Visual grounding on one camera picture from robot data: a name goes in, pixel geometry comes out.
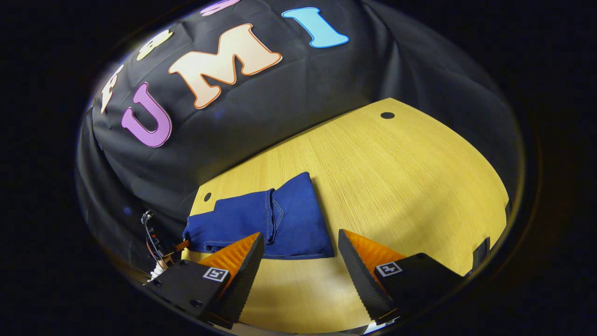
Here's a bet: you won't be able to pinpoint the black table edge bracket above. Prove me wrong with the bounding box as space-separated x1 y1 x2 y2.
472 237 491 270

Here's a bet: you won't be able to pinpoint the black backdrop cloth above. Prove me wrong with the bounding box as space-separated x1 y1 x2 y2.
77 0 523 280

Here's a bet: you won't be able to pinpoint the blue denim jeans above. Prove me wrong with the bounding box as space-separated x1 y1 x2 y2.
183 172 335 259

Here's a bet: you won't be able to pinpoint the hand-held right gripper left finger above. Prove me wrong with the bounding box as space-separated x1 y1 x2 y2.
145 232 265 329

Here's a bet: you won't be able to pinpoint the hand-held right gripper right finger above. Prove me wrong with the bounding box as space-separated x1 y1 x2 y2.
338 229 467 326

